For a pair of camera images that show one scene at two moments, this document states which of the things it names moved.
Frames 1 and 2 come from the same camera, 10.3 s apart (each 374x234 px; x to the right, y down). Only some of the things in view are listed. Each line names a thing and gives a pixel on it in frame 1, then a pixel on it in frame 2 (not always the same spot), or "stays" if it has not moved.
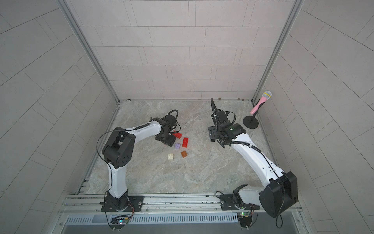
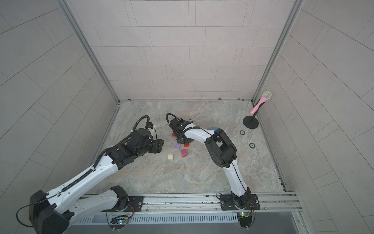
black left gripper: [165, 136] to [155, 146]
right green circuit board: [246, 214] stays
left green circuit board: [120, 220] stays
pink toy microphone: [266, 96] stays
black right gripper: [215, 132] to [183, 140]
